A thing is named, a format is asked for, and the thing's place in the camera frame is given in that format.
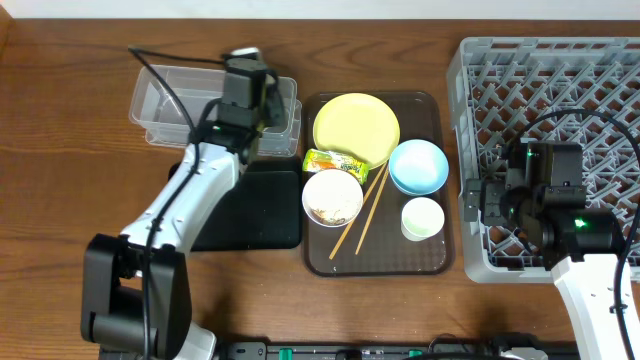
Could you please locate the green yellow snack wrapper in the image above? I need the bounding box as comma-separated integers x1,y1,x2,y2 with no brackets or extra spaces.
302,149,369,185

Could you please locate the wooden chopstick left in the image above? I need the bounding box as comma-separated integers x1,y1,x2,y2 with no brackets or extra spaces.
328,161,388,260

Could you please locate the pink bowl with food scraps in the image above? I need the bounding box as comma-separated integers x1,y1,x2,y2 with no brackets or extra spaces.
301,169,364,227

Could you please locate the pale green plastic cup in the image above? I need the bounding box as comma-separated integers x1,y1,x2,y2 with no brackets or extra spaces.
401,197,445,242

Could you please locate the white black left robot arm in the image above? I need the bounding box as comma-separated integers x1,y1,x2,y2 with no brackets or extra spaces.
80,47,288,359

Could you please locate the white napkin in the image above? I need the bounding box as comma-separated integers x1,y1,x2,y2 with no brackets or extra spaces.
230,47,261,59

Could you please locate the grey dishwasher rack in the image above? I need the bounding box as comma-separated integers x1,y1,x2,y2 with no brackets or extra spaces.
446,36,640,284

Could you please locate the light blue plastic bowl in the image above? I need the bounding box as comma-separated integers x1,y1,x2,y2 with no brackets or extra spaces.
389,139,449,196

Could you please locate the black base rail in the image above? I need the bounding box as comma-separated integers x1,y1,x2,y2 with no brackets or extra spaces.
98,333,581,360

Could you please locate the wooden chopstick right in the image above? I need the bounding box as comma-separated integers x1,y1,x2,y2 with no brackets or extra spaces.
355,162,389,256

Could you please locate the yellow plastic plate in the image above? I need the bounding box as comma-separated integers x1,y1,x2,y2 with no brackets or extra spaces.
313,93,400,169

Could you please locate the black food waste tray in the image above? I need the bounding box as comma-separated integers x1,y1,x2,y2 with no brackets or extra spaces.
150,151,302,254

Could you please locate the wooden chopstick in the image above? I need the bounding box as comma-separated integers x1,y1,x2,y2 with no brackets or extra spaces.
328,161,388,260
355,162,389,256

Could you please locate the clear plastic waste bin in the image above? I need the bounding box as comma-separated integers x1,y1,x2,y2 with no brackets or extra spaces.
129,65,302,157

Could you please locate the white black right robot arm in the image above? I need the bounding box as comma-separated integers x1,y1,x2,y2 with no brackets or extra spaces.
462,141,639,359

